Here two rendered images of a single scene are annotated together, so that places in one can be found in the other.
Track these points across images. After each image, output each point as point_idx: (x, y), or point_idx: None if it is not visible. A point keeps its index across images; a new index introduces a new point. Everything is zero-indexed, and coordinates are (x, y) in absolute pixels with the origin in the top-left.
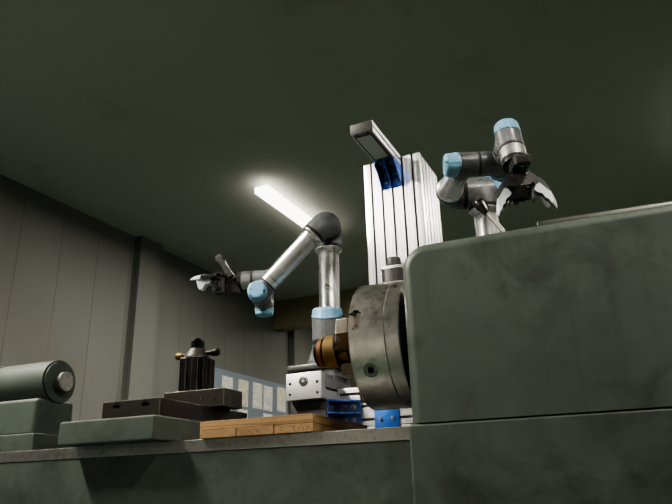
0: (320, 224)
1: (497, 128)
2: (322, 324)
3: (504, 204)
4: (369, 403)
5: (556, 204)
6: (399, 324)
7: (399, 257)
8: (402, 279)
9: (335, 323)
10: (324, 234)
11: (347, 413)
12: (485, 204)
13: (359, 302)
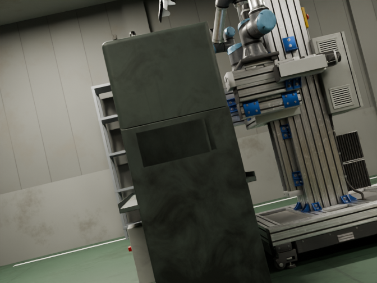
0: (217, 0)
1: None
2: (229, 58)
3: (159, 14)
4: None
5: (165, 8)
6: None
7: (246, 3)
8: (247, 18)
9: (234, 54)
10: (222, 4)
11: (235, 104)
12: (130, 35)
13: None
